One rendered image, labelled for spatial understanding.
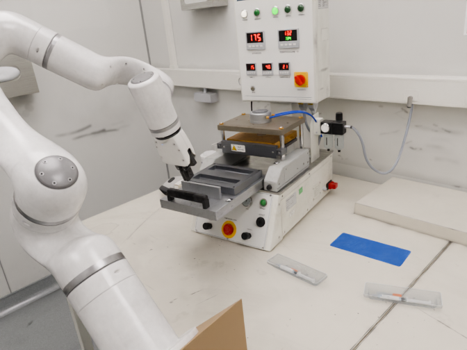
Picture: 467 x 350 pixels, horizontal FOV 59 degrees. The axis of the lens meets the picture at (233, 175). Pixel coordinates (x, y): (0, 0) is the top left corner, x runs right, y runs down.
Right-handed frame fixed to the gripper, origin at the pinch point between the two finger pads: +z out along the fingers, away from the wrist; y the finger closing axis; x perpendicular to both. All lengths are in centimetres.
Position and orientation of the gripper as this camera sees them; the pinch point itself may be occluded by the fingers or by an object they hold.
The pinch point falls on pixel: (187, 173)
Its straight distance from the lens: 121.1
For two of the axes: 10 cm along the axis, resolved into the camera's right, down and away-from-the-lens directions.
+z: 2.8, 7.5, 6.0
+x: 5.0, -6.5, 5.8
